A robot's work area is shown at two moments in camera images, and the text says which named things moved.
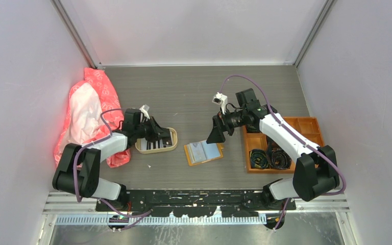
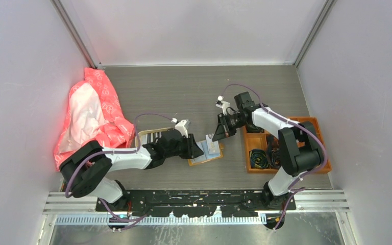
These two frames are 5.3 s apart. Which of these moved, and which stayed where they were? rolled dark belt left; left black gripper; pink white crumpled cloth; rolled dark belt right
Moved: left black gripper
Stayed: rolled dark belt left; pink white crumpled cloth; rolled dark belt right
